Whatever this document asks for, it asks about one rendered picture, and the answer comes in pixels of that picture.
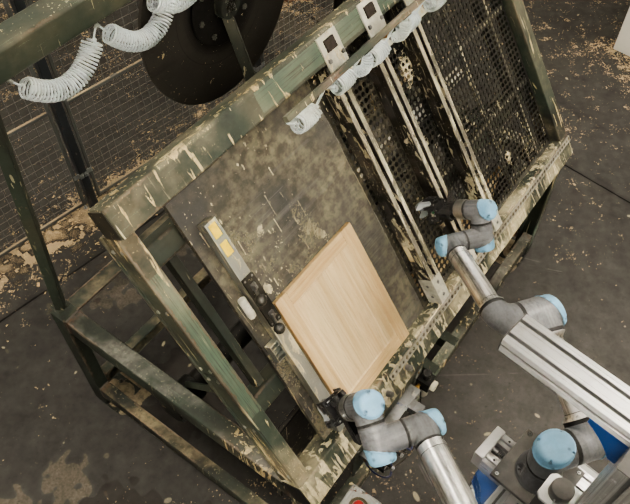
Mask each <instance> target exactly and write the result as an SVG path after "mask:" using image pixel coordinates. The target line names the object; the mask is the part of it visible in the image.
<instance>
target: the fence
mask: <svg viewBox="0 0 630 504"><path fill-rule="evenodd" d="M214 221H215V223H216V224H217V226H218V227H219V229H220V230H221V232H222V233H223V234H222V235H221V236H220V237H219V238H218V239H217V240H216V239H215V237H214V236H213V234H212V233H211V231H210V230H209V228H208V226H209V225H211V224H212V223H213V222H214ZM197 227H198V228H199V230H200V231H201V233H202V234H203V236H204V237H205V239H206V240H207V242H208V243H209V245H210V246H211V248H212V249H213V251H214V252H215V254H216V255H217V257H218V258H219V260H220V261H221V263H222V264H223V266H224V267H225V269H226V270H227V272H228V273H229V275H230V276H231V278H232V279H233V281H234V282H235V284H236V285H237V287H238V288H239V290H240V291H241V293H242V294H243V296H244V297H246V299H247V300H248V302H249V303H250V305H251V306H252V308H253V309H254V311H255V313H256V315H257V317H258V318H259V320H260V321H261V323H262V324H263V326H264V328H265V329H266V331H267V332H268V334H269V335H270V337H271V338H272V339H275V340H277V341H278V342H279V344H280V345H281V347H282V348H283V350H284V351H285V353H286V354H287V355H286V356H285V357H284V358H285V359H286V361H287V362H288V364H289V365H290V367H291V368H292V370H293V371H294V373H295V374H296V376H297V377H298V379H299V380H300V382H301V383H302V385H303V386H304V388H305V389H306V391H307V392H308V394H309V395H310V397H311V398H312V400H313V401H314V403H315V404H319V402H321V401H322V399H326V398H328V397H329V396H330V394H329V392H328V391H327V389H326V388H325V386H324V384H323V383H322V381H321V380H320V378H319V377H318V375H317V374H316V372H315V371H314V369H313V367H312V366H311V364H310V363H309V361H308V360H307V358H306V357H305V355H304V353H303V352H302V350H301V349H300V347H299V346H298V344H297V343H296V341H295V340H294V338H293V336H292V335H291V333H290V332H289V330H288V329H287V327H286V326H285V332H284V333H283V334H276V333H275V332H274V330H273V327H274V326H273V327H270V325H269V324H268V322H267V321H266V319H265V318H264V316H263V315H262V313H261V312H260V310H259V308H258V307H257V305H256V304H255V302H254V301H253V299H252V298H251V296H250V295H249V293H248V292H247V290H246V289H245V287H244V286H243V284H242V283H241V281H242V280H243V279H244V278H245V277H246V276H247V275H248V274H249V273H250V272H251V271H250V270H249V268H248V267H247V265H246V264H245V262H244V260H243V259H242V257H241V256H240V254H239V253H238V251H237V250H236V248H235V246H234V245H233V243H232V242H231V240H230V239H229V237H228V236H227V234H226V233H225V231H224V229H223V228H222V226H221V225H220V223H219V222H218V220H217V219H216V217H215V216H208V217H206V218H205V219H204V220H203V221H202V222H201V223H200V224H199V225H198V226H197ZM225 239H226V240H227V241H228V243H229V244H230V246H231V247H232V249H233V250H234V252H233V253H232V254H231V255H230V256H229V257H227V255H226V254H225V252H224V251H223V249H222V248H221V246H220V244H221V243H222V242H223V241H224V240H225ZM344 427H345V425H344V423H342V424H341V425H339V426H337V427H335V426H334V427H333V428H332V430H334V431H337V432H341V431H342V429H343V428H344Z"/></svg>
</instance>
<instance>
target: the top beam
mask: <svg viewBox="0 0 630 504"><path fill-rule="evenodd" d="M362 1H363V0H346V1H345V2H343V3H342V4H341V5H340V6H338V7H337V8H336V9H335V10H334V11H332V12H331V13H330V14H329V15H327V16H326V17H325V18H324V19H323V20H321V21H320V22H319V23H318V24H316V25H315V26H314V27H313V28H311V29H310V30H309V31H308V32H307V33H305V34H304V35H303V36H302V37H300V38H299V39H298V40H297V41H295V42H294V43H293V44H292V45H291V46H289V47H288V48H287V49H286V50H284V51H283V52H282V53H281V54H279V55H278V56H277V57H276V58H275V59H273V60H272V61H271V62H270V63H268V64H267V65H266V66H265V67H263V68H262V69H261V70H260V71H259V72H257V73H256V74H255V75H254V76H252V77H251V78H250V79H249V80H247V81H246V82H245V83H244V84H243V85H241V86H240V87H239V88H238V89H236V90H235V91H234V92H233V93H231V94H230V95H229V96H228V97H227V98H225V99H224V100H223V101H222V102H220V103H219V104H218V105H217V106H215V107H214V108H213V109H212V110H211V111H209V112H208V113H207V114H206V115H204V116H203V117H202V118H201V119H199V120H198V121H197V122H196V123H195V124H193V125H192V126H191V127H190V128H188V129H187V130H186V131H185V132H184V133H182V134H181V135H180V136H179V137H177V138H176V139H175V140H174V141H172V142H171V143H170V144H169V145H168V146H166V147H165V148H164V149H163V150H161V151H160V152H159V153H158V154H156V155H155V156H154V157H153V158H152V159H150V160H149V161H148V162H147V163H145V164H144V165H143V166H142V167H140V168H139V169H138V170H137V171H136V172H134V173H133V174H132V175H131V176H129V177H128V178H127V179H126V180H124V181H123V182H122V183H121V184H120V185H118V186H117V187H116V188H115V189H113V190H112V191H111V192H110V193H108V194H107V195H106V196H105V197H104V198H102V199H101V200H100V201H99V202H97V203H96V204H95V205H94V206H92V207H91V208H90V209H89V210H88V215H89V217H90V218H91V219H92V221H93V222H94V223H95V225H96V226H97V227H98V229H99V230H100V231H101V233H102V234H103V235H104V237H105V238H106V239H110V240H125V239H126V238H128V237H129V236H130V235H131V234H132V233H133V232H135V231H136V230H137V229H138V228H139V227H140V226H141V225H143V224H144V223H145V222H146V221H147V220H148V219H149V218H151V217H152V216H153V215H154V214H155V213H156V212H158V211H159V210H160V209H161V208H162V207H163V206H164V205H166V204H167V203H168V202H169V201H170V200H171V199H172V198H174V197H175V196H176V195H177V194H178V193H179V192H180V191H182V190H183V189H184V188H185V187H186V186H187V185H189V184H190V183H191V182H192V181H193V180H194V179H195V178H197V177H198V176H199V175H200V174H201V173H202V172H203V171H205V170H206V169H207V168H208V167H209V166H210V165H211V164H213V163H214V162H215V161H216V160H217V159H218V158H220V157H221V156H222V155H223V154H224V153H225V152H226V151H228V150H229V149H230V148H231V147H232V146H233V145H234V144H236V143H237V142H238V141H239V140H240V139H241V138H243V137H244V136H245V135H246V134H247V133H248V132H249V131H251V130H252V129H253V128H254V127H255V126H256V125H257V124H259V123H260V122H261V121H262V120H263V119H264V118H265V117H267V116H268V115H269V114H270V113H271V112H272V111H274V110H275V109H276V108H277V107H278V106H279V105H280V104H282V103H283V102H284V101H285V100H286V99H287V98H288V97H290V96H291V95H292V94H293V93H294V92H295V91H297V90H298V89H299V88H300V87H301V86H302V85H303V84H305V83H306V82H307V81H308V80H309V79H310V78H311V77H313V76H314V75H315V74H316V73H317V72H318V71H319V70H321V69H322V68H323V67H324V66H325V65H326V62H325V60H324V58H323V57H322V55H321V53H320V50H319V48H318V46H317V44H316V42H315V40H316V39H317V38H318V37H320V36H321V35H322V34H323V33H324V32H326V31H327V30H328V29H329V28H330V27H332V26H334V27H335V29H336V31H337V33H338V35H339V37H340V39H341V42H342V44H343V46H344V48H346V47H347V46H348V45H349V44H350V43H352V42H353V41H354V40H355V39H356V38H357V37H359V36H360V35H361V34H362V33H363V32H364V31H365V30H366V29H365V26H364V24H363V22H362V20H361V18H360V16H359V13H358V11H357V9H356V6H357V5H358V4H359V3H360V2H362ZM376 1H377V3H378V5H379V8H380V10H381V13H382V15H384V14H385V13H386V12H387V11H388V10H390V9H391V8H392V7H393V6H394V5H395V4H396V3H398V2H399V1H400V0H376Z"/></svg>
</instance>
